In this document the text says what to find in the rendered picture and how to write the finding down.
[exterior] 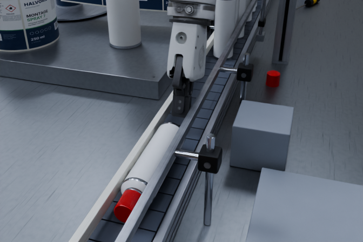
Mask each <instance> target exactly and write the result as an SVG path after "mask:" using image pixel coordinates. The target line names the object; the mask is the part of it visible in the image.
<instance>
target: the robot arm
mask: <svg viewBox="0 0 363 242"><path fill-rule="evenodd" d="M215 6H216V0H169V2H168V7H167V15H168V16H173V19H169V22H173V27H172V32H171V39H170V47H169V55H168V61H167V75H168V77H169V78H170V79H173V83H172V86H173V100H172V111H171V115H172V116H175V117H182V118H185V117H186V115H187V113H188V112H189V110H190V108H191V101H192V96H191V95H192V91H193V83H194V81H196V80H199V79H201V78H203V76H204V74H205V61H206V46H207V26H211V23H208V20H214V14H215V9H216V7H215ZM189 95H190V96H189Z"/></svg>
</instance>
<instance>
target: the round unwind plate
mask: <svg viewBox="0 0 363 242"><path fill-rule="evenodd" d="M54 1H55V8H56V15H57V21H71V20H78V19H85V18H91V17H95V16H99V15H102V14H104V13H106V12H107V8H106V7H104V6H96V5H88V4H83V5H82V6H80V7H77V8H72V9H62V8H59V7H57V6H56V0H54Z"/></svg>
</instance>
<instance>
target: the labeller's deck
mask: <svg viewBox="0 0 363 242"><path fill-rule="evenodd" d="M169 19H173V16H168V15H167V12H161V11H145V10H140V31H141V40H142V43H141V45H139V46H138V47H135V48H132V49H117V48H113V47H112V46H111V45H110V42H109V41H110V39H109V27H108V20H107V12H106V13H104V14H102V15H99V16H95V17H91V18H85V19H78V20H71V21H57V22H58V29H59V38H58V39H57V40H56V41H55V42H54V43H52V44H50V45H48V46H45V47H43V48H39V49H34V50H29V51H20V52H5V51H0V76H4V77H11V78H18V79H25V80H32V81H37V82H43V83H50V84H57V85H65V86H71V87H76V88H83V89H90V90H97V91H104V92H111V93H118V94H123V95H130V96H137V97H144V98H151V99H160V97H161V96H162V95H163V93H164V92H165V90H166V89H167V88H168V87H169V85H170V84H171V82H172V81H173V79H170V78H169V77H168V75H167V61H168V55H169V47H170V39H171V32H172V27H173V24H172V23H171V22H169Z"/></svg>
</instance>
